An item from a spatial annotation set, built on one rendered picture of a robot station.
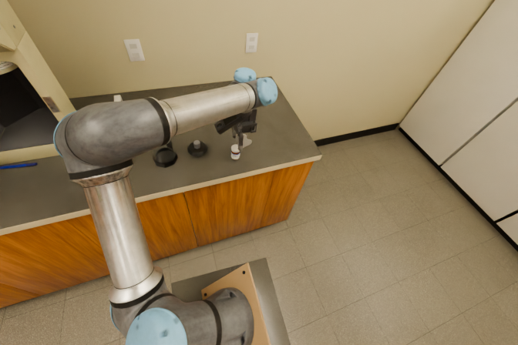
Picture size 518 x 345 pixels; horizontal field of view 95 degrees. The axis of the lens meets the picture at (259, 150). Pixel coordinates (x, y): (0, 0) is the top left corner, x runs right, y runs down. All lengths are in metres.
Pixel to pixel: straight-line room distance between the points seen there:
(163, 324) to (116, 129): 0.36
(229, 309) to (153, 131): 0.43
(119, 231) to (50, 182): 0.69
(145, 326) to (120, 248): 0.16
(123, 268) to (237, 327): 0.28
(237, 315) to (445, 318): 1.86
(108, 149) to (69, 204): 0.70
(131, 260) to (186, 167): 0.56
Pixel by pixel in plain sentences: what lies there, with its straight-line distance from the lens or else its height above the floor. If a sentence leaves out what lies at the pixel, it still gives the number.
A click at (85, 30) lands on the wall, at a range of 1.44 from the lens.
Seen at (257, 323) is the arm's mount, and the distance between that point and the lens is 0.68.
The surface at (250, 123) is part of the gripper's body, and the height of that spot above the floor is 1.17.
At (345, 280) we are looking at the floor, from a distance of 2.03.
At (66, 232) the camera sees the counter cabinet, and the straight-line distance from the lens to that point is 1.34.
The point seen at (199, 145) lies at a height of 1.00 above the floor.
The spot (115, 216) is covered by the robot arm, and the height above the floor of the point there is 1.33.
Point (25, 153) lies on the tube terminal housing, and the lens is 1.35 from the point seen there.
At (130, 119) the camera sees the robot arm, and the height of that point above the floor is 1.53.
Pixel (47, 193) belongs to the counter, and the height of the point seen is 0.94.
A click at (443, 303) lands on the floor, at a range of 2.37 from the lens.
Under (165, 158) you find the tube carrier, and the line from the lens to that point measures 1.07.
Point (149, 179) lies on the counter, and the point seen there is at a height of 0.94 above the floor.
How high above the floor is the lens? 1.82
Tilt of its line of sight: 50 degrees down
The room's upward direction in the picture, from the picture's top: 9 degrees clockwise
